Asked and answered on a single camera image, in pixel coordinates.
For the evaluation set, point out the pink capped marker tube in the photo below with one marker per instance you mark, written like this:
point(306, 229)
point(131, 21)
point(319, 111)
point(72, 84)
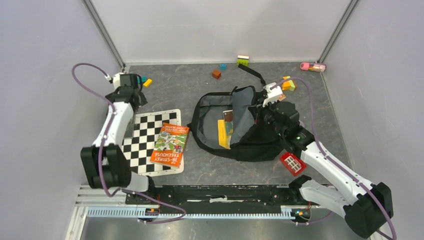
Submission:
point(313, 67)

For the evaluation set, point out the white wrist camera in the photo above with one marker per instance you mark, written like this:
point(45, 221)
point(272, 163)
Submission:
point(273, 92)
point(115, 80)

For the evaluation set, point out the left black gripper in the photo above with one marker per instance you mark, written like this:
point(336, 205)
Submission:
point(143, 101)

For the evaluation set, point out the yellow book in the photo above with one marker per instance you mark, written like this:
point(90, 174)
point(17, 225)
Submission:
point(223, 138)

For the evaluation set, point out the orange green block stack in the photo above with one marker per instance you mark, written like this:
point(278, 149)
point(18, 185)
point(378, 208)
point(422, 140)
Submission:
point(289, 85)

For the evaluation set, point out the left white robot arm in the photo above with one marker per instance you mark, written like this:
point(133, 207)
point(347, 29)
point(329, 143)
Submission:
point(104, 162)

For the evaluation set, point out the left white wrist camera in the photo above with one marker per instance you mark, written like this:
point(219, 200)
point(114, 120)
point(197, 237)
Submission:
point(115, 80)

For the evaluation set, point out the red window toy brick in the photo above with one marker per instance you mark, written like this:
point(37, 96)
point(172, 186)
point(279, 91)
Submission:
point(292, 163)

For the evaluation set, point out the yellow orange block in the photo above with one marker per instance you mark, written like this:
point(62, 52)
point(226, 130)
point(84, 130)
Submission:
point(147, 83)

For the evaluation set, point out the brown orange cube block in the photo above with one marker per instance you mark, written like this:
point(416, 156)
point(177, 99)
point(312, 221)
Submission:
point(216, 74)

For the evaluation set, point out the black white chessboard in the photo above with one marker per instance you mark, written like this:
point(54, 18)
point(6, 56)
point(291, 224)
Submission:
point(138, 146)

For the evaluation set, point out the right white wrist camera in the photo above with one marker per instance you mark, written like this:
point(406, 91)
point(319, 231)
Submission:
point(273, 92)

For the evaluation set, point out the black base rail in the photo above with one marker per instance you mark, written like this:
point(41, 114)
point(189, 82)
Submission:
point(221, 200)

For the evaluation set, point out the black student backpack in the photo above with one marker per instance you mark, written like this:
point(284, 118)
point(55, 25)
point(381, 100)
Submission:
point(252, 139)

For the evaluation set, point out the orange treehouse book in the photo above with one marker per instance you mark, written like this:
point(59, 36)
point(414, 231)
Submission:
point(170, 145)

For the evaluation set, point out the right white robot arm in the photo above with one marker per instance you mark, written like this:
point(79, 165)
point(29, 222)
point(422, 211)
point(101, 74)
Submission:
point(364, 205)

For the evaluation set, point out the teal book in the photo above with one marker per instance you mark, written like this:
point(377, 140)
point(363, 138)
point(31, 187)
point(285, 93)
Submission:
point(228, 123)

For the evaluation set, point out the green white block stack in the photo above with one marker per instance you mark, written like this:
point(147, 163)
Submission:
point(243, 60)

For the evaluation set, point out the small orange spiral notebook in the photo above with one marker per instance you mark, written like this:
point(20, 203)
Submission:
point(282, 97)

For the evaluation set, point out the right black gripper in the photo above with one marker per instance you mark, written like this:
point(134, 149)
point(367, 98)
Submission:
point(258, 111)

